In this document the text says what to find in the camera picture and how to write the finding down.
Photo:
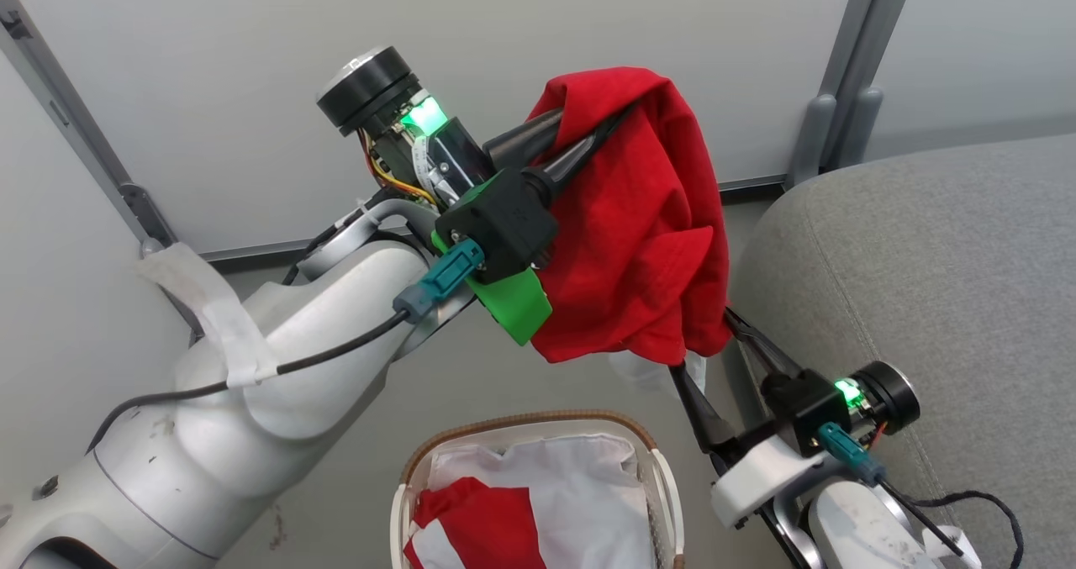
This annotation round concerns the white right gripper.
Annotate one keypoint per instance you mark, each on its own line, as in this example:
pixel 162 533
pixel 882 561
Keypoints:
pixel 761 481

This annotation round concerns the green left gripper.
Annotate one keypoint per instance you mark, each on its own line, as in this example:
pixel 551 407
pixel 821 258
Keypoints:
pixel 395 102

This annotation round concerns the plain red shirt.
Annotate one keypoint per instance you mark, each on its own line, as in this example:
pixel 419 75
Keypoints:
pixel 639 241

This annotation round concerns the red white striped garment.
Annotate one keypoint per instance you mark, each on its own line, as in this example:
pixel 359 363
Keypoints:
pixel 479 523

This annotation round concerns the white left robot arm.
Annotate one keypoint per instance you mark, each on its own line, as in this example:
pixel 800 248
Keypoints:
pixel 168 468

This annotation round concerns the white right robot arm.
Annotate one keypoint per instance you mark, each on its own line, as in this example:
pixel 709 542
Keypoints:
pixel 857 527

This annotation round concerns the white laundry basket brown rim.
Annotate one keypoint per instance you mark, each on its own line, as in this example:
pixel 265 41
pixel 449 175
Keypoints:
pixel 671 502

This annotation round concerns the white basket liner bag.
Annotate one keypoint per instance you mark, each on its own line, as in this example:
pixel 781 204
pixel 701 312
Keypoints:
pixel 588 502

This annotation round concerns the grey fabric sofa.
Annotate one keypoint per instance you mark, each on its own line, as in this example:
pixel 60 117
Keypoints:
pixel 925 258

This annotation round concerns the white tape strip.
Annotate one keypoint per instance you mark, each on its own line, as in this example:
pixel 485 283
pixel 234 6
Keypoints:
pixel 210 308
pixel 954 548

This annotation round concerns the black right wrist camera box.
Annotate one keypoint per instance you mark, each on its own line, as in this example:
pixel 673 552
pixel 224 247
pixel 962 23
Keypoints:
pixel 803 409

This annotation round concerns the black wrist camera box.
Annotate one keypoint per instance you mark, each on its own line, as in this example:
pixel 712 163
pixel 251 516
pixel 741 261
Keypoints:
pixel 803 409
pixel 504 220

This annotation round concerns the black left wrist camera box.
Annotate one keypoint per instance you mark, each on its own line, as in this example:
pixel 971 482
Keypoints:
pixel 504 220

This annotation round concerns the grey partition corner post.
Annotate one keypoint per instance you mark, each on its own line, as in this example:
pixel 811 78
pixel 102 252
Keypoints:
pixel 814 140
pixel 862 123

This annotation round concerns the grey partition post with foot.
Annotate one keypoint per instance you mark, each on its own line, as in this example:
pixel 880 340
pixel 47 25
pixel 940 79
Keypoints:
pixel 76 119

